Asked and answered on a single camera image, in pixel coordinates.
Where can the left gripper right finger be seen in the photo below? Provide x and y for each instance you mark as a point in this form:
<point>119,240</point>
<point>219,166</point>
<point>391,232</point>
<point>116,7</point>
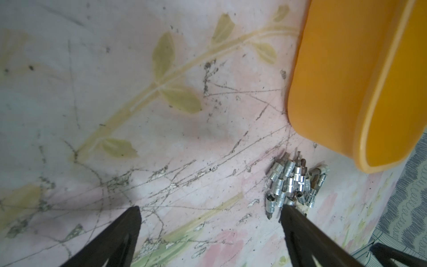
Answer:
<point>308,245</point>

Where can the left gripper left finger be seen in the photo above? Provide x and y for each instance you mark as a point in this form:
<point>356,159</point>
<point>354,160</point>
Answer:
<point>114,247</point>

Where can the pile of silver bits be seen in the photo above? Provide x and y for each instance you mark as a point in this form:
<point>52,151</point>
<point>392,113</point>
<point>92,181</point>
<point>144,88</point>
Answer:
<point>293,184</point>

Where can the yellow plastic storage box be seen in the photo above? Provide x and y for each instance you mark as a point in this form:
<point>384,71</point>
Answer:
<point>359,86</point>

